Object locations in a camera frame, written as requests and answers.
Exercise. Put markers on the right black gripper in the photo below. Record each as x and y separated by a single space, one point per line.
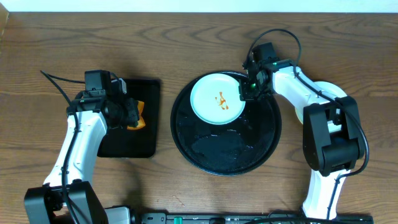
245 90

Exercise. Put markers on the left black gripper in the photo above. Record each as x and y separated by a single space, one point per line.
132 112

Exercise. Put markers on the orange sponge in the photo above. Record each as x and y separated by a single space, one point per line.
140 123

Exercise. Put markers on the light green plate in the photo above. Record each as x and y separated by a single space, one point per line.
215 99
326 86

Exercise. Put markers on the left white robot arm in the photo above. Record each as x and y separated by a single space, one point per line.
69 183

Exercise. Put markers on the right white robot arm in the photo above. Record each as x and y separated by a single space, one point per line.
333 139

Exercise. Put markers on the black rectangular tray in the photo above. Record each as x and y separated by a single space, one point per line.
139 143

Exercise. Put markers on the black round tray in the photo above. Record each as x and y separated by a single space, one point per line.
228 149

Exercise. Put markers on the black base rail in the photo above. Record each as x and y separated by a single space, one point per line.
248 218

